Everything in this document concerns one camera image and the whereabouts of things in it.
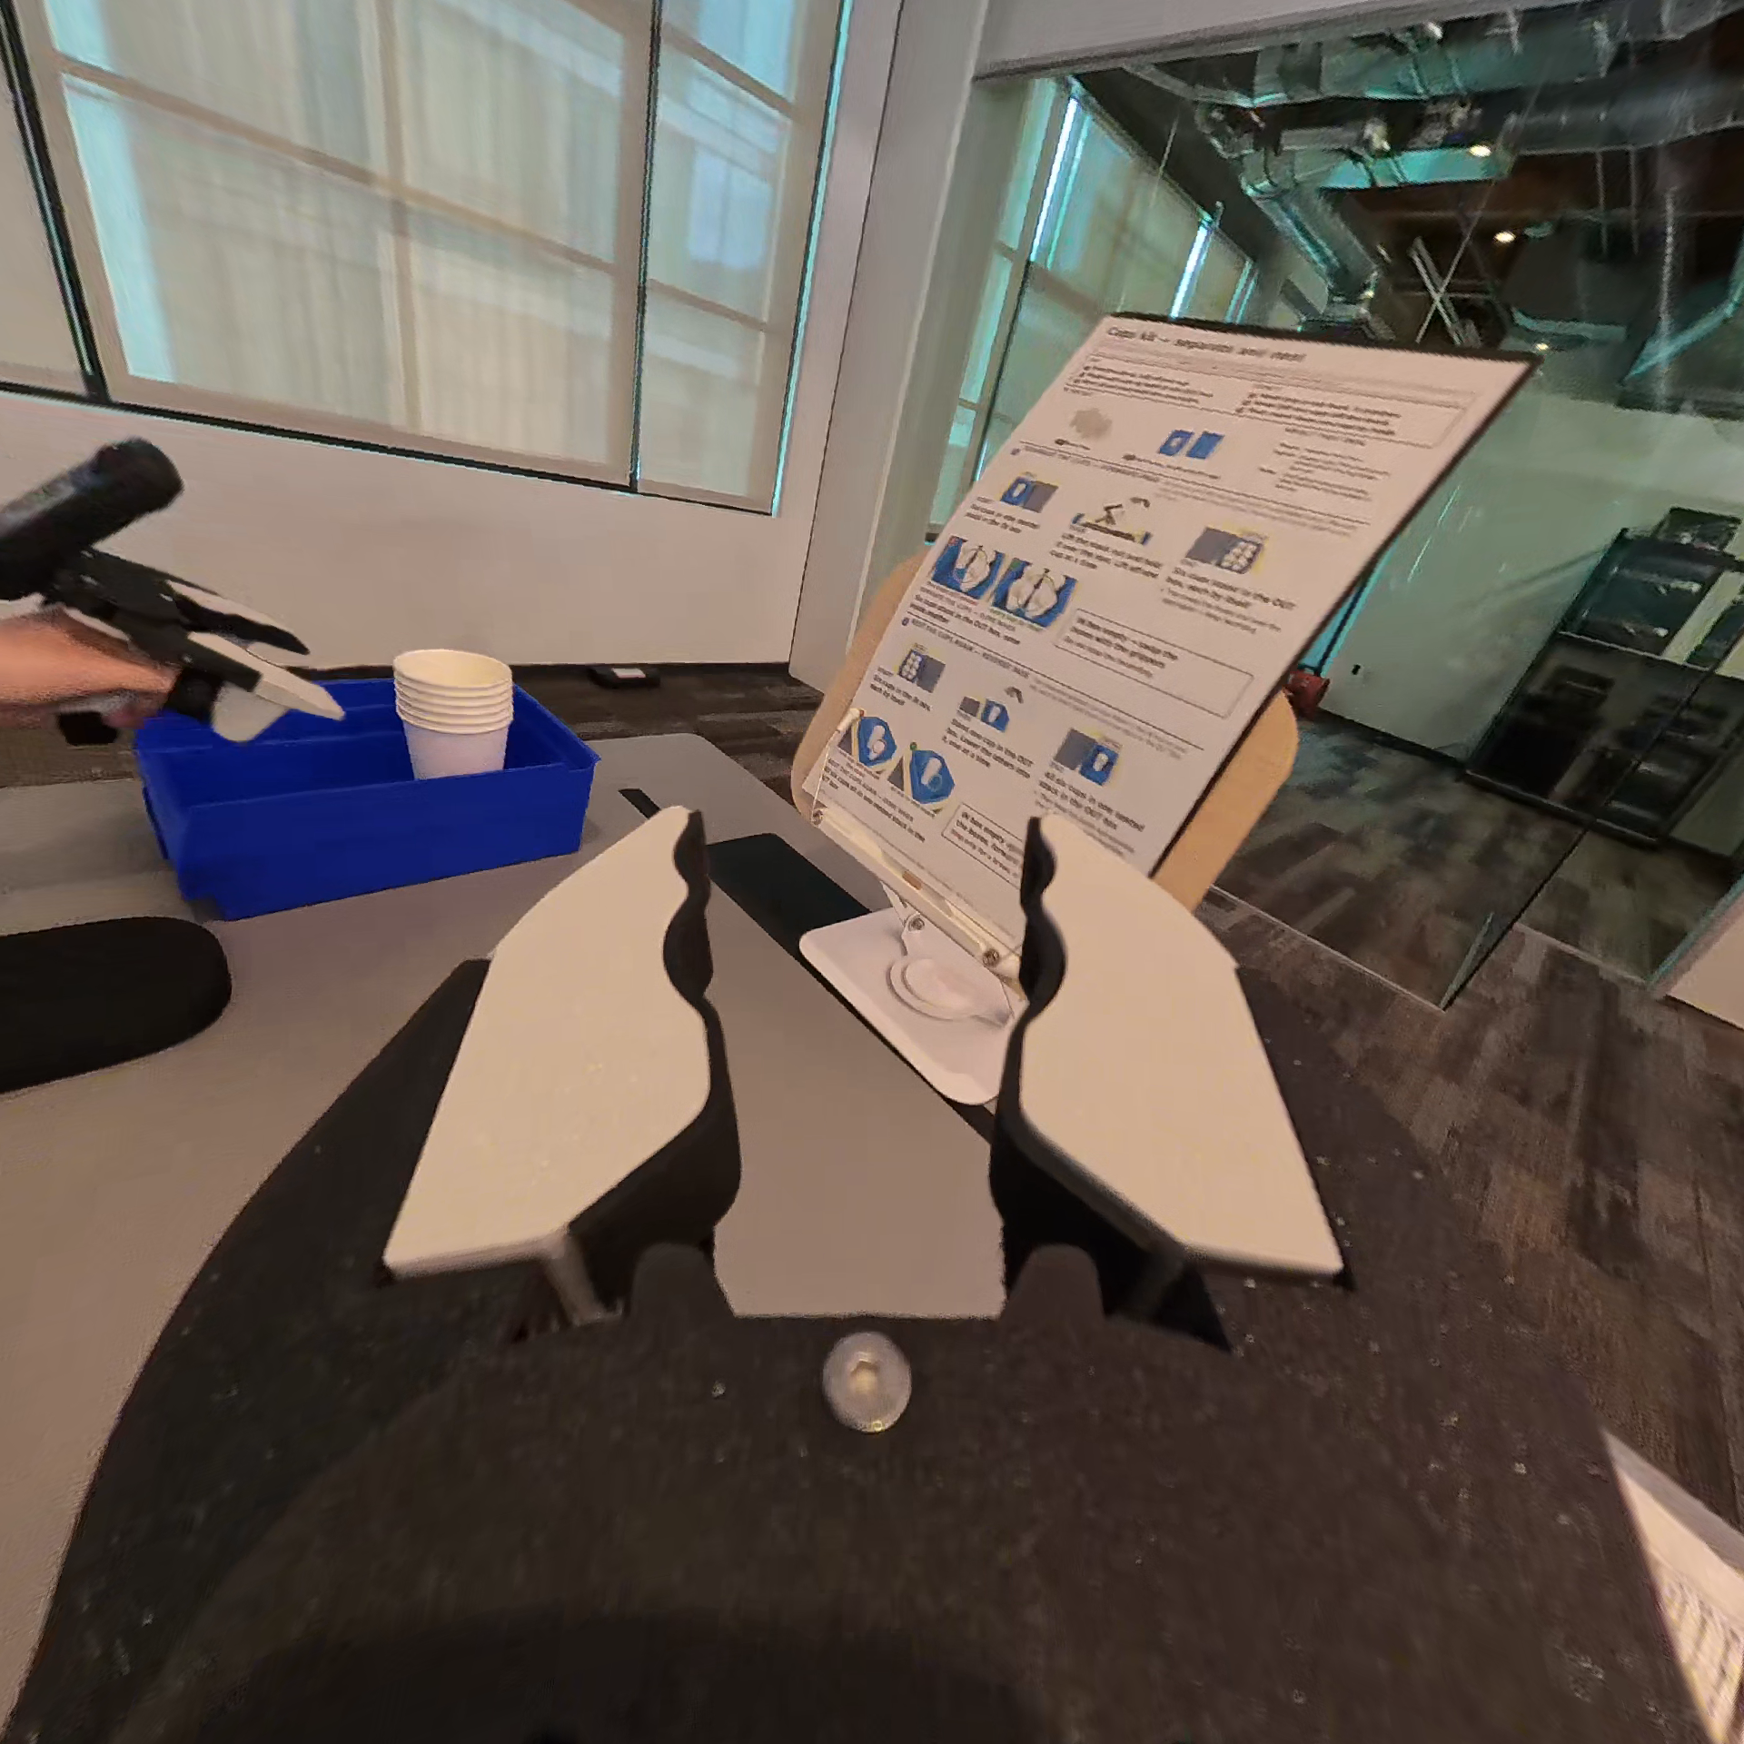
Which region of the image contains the printed document sheet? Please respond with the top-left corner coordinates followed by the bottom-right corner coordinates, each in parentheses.
top-left (814, 316), bottom-right (1543, 881)

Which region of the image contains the instruction sheet on stand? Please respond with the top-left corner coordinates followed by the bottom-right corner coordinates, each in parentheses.
top-left (811, 708), bottom-right (1025, 983)

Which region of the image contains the laminated instruction sheet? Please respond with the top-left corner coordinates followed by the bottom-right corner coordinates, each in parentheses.
top-left (1605, 1429), bottom-right (1744, 1744)

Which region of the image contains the black server rack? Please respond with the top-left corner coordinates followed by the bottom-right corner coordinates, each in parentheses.
top-left (1468, 507), bottom-right (1744, 854)

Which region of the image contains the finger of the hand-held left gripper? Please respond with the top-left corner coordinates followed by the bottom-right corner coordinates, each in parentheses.
top-left (160, 577), bottom-right (313, 656)
top-left (202, 650), bottom-right (349, 746)

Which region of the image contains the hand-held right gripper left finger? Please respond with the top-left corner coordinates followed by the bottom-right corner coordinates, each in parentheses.
top-left (384, 806), bottom-right (745, 1324)

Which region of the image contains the blue plastic bin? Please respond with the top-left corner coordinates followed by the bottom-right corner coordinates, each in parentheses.
top-left (133, 676), bottom-right (602, 921)

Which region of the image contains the black quilted mouse pad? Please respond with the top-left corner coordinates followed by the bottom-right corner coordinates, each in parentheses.
top-left (0, 915), bottom-right (235, 1095)

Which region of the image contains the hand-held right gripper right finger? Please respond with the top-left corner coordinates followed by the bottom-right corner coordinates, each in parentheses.
top-left (989, 814), bottom-right (1348, 1317)

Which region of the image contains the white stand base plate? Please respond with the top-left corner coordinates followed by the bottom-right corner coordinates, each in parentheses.
top-left (796, 910), bottom-right (1027, 1106)

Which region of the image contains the person's left hand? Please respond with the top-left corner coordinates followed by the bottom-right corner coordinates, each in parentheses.
top-left (0, 610), bottom-right (177, 726)

